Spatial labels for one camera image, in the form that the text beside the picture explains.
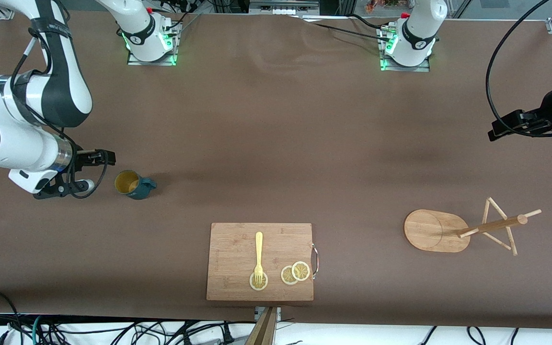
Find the teal ribbed cup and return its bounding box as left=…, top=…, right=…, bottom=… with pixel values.
left=114, top=170, right=158, bottom=200

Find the wooden cup rack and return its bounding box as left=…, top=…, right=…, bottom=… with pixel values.
left=403, top=196, right=542, bottom=256

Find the brown table cover mat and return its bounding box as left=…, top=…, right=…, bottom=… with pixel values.
left=0, top=9, right=552, bottom=331

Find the wooden cutting board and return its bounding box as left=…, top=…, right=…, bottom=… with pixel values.
left=206, top=222, right=320, bottom=302

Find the orange background clutter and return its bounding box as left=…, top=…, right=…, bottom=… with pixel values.
left=365, top=0, right=411, bottom=12

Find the yellow plastic fork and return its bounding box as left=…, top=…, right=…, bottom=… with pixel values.
left=253, top=232, right=264, bottom=287

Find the grey power strip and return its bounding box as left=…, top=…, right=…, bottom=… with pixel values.
left=249, top=0, right=321, bottom=15

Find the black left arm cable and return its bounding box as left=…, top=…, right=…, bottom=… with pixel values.
left=486, top=0, right=552, bottom=138

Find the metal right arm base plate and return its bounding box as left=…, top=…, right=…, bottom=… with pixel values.
left=126, top=24, right=179, bottom=66

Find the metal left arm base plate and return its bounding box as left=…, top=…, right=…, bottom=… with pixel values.
left=379, top=26, right=431, bottom=72

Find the teal floor cable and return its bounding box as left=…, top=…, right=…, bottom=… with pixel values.
left=33, top=315, right=47, bottom=345

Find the black base cable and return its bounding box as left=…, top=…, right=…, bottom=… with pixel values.
left=312, top=22, right=392, bottom=42
left=350, top=13, right=401, bottom=30
left=163, top=0, right=202, bottom=34

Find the metal bracket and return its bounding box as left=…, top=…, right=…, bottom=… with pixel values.
left=254, top=307, right=282, bottom=322

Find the wooden post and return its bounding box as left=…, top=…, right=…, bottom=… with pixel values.
left=245, top=307, right=277, bottom=345

